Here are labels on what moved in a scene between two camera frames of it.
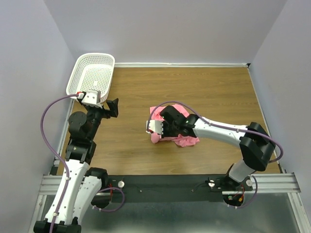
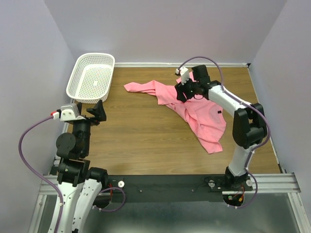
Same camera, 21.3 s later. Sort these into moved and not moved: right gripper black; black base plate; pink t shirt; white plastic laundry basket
Moved: pink t shirt; right gripper black
Not moved: white plastic laundry basket; black base plate
